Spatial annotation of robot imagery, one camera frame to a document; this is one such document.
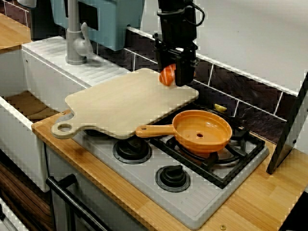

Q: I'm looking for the salmon sushi toy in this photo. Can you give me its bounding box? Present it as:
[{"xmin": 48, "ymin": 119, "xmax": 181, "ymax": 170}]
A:
[{"xmin": 158, "ymin": 64, "xmax": 196, "ymax": 87}]

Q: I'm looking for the wooden cutting board with handle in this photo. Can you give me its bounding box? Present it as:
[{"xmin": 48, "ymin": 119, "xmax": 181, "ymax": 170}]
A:
[{"xmin": 51, "ymin": 68, "xmax": 200, "ymax": 140}]

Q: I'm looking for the black stove knob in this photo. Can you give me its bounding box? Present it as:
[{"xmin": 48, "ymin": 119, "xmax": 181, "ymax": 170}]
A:
[
  {"xmin": 155, "ymin": 165, "xmax": 192, "ymax": 193},
  {"xmin": 113, "ymin": 138, "xmax": 153, "ymax": 165}
]

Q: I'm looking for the orange toy frying pan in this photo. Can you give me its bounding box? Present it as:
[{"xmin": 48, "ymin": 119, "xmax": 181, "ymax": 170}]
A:
[{"xmin": 135, "ymin": 110, "xmax": 233, "ymax": 155}]

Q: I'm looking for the grey toy stove top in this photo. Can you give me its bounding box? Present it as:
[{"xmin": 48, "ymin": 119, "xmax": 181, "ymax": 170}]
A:
[{"xmin": 61, "ymin": 101, "xmax": 270, "ymax": 231}]

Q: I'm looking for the teal plastic box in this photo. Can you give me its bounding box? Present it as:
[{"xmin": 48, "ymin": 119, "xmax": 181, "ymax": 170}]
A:
[{"xmin": 50, "ymin": 0, "xmax": 146, "ymax": 52}]

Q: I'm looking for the white rounded object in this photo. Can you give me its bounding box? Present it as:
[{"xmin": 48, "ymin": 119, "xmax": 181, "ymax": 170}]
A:
[{"xmin": 18, "ymin": 0, "xmax": 37, "ymax": 8}]

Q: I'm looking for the black burner grate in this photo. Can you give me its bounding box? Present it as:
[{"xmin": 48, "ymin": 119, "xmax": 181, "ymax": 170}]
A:
[{"xmin": 150, "ymin": 102, "xmax": 266, "ymax": 190}]

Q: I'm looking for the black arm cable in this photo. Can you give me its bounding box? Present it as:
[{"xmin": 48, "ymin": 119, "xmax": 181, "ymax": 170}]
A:
[{"xmin": 185, "ymin": 2, "xmax": 206, "ymax": 27}]

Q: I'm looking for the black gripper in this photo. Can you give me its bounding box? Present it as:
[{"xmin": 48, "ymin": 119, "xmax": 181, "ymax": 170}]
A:
[{"xmin": 154, "ymin": 8, "xmax": 200, "ymax": 87}]

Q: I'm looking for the black oven door handle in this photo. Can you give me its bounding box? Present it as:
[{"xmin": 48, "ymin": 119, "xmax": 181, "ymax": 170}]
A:
[{"xmin": 45, "ymin": 174, "xmax": 109, "ymax": 231}]

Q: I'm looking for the white toy sink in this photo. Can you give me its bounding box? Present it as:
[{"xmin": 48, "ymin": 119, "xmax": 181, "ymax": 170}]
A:
[{"xmin": 0, "ymin": 36, "xmax": 135, "ymax": 193}]

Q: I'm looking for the grey toy faucet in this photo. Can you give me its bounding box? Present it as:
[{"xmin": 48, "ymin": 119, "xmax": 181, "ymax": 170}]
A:
[{"xmin": 65, "ymin": 0, "xmax": 95, "ymax": 65}]

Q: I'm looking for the white toy oven door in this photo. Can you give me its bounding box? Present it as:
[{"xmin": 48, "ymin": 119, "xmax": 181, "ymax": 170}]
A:
[{"xmin": 45, "ymin": 144, "xmax": 135, "ymax": 231}]

